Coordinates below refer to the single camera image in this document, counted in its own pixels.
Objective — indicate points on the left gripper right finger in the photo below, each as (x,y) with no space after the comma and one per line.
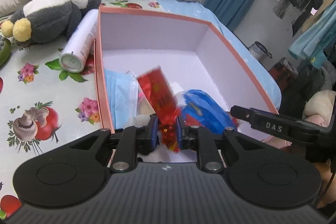
(203,142)

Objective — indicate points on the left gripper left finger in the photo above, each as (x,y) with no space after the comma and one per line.
(129,142)

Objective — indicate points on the blue white plastic bag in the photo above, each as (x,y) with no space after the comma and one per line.
(199,109)

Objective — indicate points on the red shiny foil packet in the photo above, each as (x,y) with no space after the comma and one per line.
(158,93)

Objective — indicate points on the blue surgical face mask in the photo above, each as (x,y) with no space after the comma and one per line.
(122,92)

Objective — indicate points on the pink feather cat toy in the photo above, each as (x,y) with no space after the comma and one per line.
(141,98)

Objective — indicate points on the dark red basket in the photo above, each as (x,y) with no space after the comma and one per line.
(283,73)

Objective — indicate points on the salmon pink cardboard box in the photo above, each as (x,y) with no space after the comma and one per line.
(191,52)

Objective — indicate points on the white spray can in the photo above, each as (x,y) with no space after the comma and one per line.
(75,54)

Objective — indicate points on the light blue bed sheet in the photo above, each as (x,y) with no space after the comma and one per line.
(198,11)

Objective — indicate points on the grey white penguin plush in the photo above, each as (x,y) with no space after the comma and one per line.
(42,21)

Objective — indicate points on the green long massage brush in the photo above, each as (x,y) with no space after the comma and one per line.
(5,50)

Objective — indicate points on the white bucket with handle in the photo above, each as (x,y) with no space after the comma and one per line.
(259,51)

